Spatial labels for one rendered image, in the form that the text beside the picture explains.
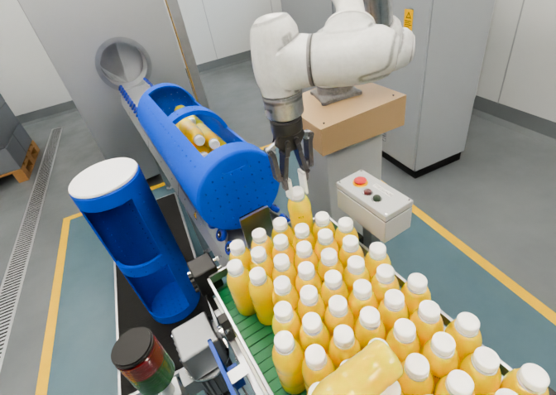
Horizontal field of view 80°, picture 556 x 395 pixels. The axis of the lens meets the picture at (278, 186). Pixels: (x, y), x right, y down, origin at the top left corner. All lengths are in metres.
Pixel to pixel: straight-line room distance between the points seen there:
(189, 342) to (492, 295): 1.66
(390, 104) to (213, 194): 0.78
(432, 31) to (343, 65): 1.75
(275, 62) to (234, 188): 0.46
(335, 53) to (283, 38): 0.10
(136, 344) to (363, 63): 0.60
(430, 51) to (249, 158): 1.67
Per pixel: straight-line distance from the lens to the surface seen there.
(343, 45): 0.67
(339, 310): 0.74
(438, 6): 2.38
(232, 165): 0.99
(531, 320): 2.19
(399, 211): 0.93
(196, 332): 1.05
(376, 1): 1.27
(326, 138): 1.29
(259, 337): 0.94
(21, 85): 6.35
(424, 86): 2.49
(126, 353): 0.59
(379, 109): 1.39
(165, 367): 0.63
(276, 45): 0.69
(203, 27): 6.20
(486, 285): 2.24
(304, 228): 0.90
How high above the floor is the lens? 1.71
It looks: 37 degrees down
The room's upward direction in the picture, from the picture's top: 11 degrees counter-clockwise
